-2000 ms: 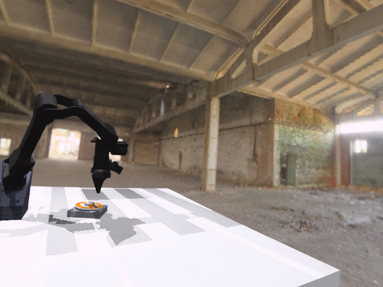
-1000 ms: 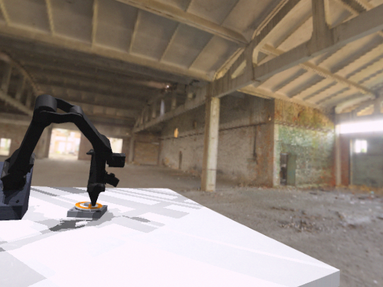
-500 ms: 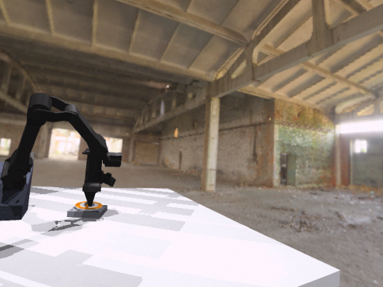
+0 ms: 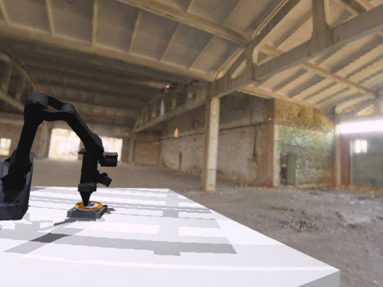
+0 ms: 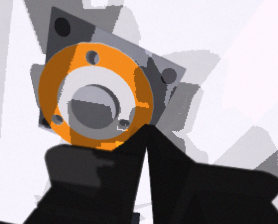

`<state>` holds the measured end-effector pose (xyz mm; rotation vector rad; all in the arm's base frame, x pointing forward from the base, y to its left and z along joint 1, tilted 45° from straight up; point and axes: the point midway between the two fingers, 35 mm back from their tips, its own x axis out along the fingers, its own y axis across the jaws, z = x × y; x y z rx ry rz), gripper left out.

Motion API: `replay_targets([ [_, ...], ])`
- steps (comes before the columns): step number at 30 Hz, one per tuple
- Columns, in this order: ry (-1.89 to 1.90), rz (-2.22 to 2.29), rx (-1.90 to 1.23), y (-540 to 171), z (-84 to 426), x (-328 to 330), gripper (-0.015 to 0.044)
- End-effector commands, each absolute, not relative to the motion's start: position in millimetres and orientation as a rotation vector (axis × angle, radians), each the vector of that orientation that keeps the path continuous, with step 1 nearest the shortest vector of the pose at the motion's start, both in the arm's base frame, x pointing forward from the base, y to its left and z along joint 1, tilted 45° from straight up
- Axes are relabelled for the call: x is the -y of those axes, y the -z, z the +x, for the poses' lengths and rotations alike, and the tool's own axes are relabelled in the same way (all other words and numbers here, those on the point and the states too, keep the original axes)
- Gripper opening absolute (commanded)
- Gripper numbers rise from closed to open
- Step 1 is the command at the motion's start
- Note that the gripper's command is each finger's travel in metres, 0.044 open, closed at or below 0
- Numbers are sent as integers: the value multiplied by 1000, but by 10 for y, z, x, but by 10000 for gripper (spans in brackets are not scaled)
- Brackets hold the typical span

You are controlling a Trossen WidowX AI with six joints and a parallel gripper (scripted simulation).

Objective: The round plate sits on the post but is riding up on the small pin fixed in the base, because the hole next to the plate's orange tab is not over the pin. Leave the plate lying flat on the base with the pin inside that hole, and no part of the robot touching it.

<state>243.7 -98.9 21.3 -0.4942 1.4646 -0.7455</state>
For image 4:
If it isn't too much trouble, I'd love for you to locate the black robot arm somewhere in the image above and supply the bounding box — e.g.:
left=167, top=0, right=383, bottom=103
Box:
left=1, top=92, right=118, bottom=191

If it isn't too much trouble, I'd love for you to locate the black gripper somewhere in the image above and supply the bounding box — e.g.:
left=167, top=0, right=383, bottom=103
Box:
left=78, top=166, right=97, bottom=207

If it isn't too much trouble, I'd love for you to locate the orange round plate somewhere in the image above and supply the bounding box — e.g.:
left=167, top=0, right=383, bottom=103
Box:
left=75, top=201, right=103, bottom=211

